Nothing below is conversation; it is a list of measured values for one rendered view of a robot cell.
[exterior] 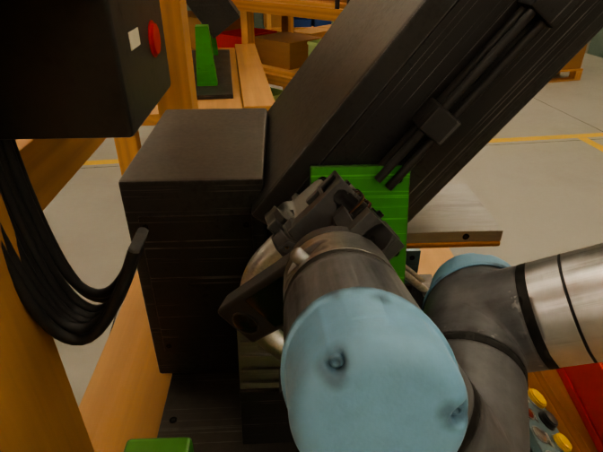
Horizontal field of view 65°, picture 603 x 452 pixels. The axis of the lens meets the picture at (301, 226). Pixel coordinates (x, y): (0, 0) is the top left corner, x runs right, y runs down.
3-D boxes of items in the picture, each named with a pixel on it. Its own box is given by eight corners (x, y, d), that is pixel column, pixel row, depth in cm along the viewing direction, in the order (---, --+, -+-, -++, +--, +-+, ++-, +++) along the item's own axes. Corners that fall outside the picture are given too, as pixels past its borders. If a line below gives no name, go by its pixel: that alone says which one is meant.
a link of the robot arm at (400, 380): (362, 550, 20) (239, 409, 18) (333, 392, 30) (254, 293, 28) (526, 454, 19) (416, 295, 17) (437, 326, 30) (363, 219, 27)
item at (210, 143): (275, 263, 102) (268, 107, 84) (274, 372, 76) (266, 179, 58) (188, 265, 101) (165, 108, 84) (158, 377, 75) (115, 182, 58)
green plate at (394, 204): (388, 303, 67) (394, 156, 62) (402, 331, 59) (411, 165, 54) (307, 305, 67) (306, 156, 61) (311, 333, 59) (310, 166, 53)
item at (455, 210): (462, 198, 84) (466, 183, 83) (499, 247, 71) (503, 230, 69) (243, 203, 83) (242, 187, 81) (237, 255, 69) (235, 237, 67)
